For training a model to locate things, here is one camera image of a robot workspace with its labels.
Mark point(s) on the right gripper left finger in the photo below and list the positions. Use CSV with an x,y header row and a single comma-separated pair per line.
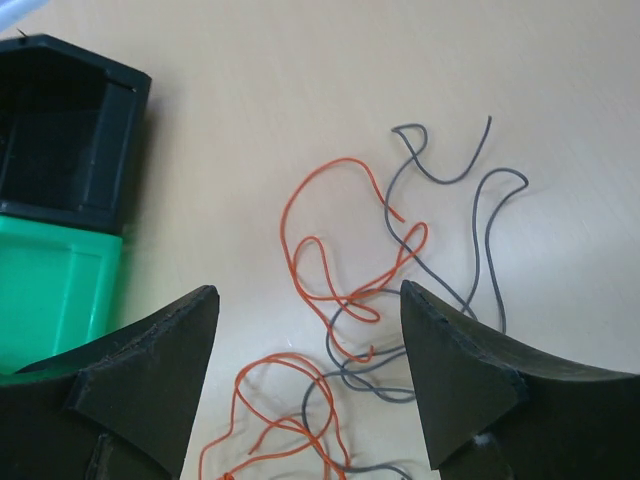
x,y
119,407

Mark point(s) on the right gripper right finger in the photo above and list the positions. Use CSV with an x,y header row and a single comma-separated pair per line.
x,y
492,407

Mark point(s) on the green storage bin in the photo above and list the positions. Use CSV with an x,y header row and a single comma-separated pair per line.
x,y
57,286

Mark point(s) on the black storage bin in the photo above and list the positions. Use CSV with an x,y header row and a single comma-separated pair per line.
x,y
71,121

